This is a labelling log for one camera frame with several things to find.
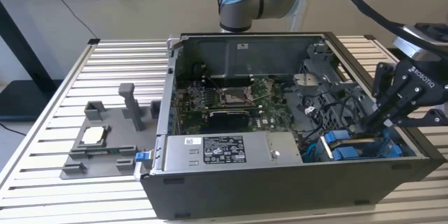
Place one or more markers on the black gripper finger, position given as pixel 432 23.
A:
pixel 409 117
pixel 382 82

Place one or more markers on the hard disk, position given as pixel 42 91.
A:
pixel 336 138

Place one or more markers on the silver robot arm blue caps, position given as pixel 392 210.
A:
pixel 241 9

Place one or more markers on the gray disk bay cage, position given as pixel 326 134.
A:
pixel 314 58

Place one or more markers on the black table corner cap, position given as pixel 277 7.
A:
pixel 93 42
pixel 369 37

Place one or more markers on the green motherboard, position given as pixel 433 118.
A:
pixel 276 113

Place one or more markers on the CPU socket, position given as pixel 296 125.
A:
pixel 233 96

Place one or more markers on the black graphics card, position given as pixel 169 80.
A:
pixel 226 121

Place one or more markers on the black open PC case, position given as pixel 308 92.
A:
pixel 244 195

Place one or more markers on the silver power supply unit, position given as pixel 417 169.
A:
pixel 181 155

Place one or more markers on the blue case latch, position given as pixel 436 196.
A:
pixel 141 155

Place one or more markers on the silver CPU chip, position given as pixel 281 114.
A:
pixel 92 135

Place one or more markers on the gray parts rack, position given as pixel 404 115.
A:
pixel 104 163

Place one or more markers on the black monitor stand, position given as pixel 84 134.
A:
pixel 24 98

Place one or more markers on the white post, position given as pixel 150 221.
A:
pixel 301 24

